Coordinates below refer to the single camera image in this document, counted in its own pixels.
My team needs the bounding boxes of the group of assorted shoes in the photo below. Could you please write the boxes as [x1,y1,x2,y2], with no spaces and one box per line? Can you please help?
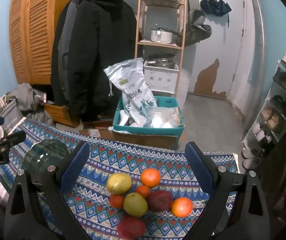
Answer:
[242,51,286,169]

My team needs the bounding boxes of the dark folded umbrella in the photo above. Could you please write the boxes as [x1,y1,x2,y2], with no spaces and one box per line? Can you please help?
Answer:
[200,0,232,28]

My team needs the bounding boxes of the wooden drawer box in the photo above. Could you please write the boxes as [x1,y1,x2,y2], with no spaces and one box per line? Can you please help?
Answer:
[44,102,80,128]

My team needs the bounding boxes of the grey clothing pile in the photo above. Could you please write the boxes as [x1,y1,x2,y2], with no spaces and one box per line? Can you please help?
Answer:
[6,83,54,127]

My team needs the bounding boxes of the teal plastic crate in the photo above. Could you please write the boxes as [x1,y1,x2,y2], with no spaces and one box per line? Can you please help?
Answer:
[112,95,185,134]

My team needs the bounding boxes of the grey hanging jacket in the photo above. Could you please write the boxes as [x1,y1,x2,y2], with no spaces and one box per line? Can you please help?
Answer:
[58,0,82,63]

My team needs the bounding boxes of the orange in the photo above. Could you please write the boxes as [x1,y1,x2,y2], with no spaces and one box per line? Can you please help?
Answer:
[171,197,193,218]
[140,168,161,187]

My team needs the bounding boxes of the white plastic basket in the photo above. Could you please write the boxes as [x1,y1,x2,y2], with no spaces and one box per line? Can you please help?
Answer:
[143,61,180,93]

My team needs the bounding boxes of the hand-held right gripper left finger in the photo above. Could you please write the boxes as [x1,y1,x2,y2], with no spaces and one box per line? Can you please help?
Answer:
[4,141,91,240]

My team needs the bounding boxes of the wooden louvred wardrobe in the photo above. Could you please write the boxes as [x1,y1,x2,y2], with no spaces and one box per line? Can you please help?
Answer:
[9,0,83,85]

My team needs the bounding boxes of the dark glass plate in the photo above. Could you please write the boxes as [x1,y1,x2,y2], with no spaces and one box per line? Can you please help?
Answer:
[21,139,69,173]

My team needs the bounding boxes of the cardboard box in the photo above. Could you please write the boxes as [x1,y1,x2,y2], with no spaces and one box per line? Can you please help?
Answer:
[79,127,181,150]

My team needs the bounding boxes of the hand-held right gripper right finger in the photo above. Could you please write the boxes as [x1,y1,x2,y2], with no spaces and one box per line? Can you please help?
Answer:
[184,141,271,240]

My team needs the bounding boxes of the shoe rack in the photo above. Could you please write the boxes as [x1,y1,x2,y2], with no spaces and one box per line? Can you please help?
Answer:
[241,51,286,170]

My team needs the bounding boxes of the black hanging coat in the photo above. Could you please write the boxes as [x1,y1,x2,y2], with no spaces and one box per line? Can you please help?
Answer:
[50,0,137,123]

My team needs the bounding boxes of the clear plastic bags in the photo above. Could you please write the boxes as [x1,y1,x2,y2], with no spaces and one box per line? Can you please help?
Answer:
[145,106,183,128]

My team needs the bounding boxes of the small tangerine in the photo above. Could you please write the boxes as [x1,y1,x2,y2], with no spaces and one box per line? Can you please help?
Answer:
[135,185,151,198]
[109,194,125,208]

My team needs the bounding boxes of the wooden shelf rack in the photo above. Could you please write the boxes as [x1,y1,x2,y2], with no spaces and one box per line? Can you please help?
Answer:
[135,0,187,98]

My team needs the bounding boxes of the grey fabric storage bag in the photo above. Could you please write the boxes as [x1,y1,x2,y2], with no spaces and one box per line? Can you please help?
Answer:
[0,99,26,133]

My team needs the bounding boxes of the red apple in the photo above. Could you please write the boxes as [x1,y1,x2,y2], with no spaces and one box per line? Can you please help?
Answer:
[117,216,146,239]
[147,190,173,212]

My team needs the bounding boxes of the white door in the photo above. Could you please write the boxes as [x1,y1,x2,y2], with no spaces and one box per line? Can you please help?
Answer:
[228,0,266,115]

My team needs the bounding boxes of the white rice bag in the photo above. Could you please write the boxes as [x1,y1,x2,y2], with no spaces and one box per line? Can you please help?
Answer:
[104,58,158,128]

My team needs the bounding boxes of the blue patterned tablecloth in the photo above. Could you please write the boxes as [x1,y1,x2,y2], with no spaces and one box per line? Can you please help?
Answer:
[0,117,239,240]

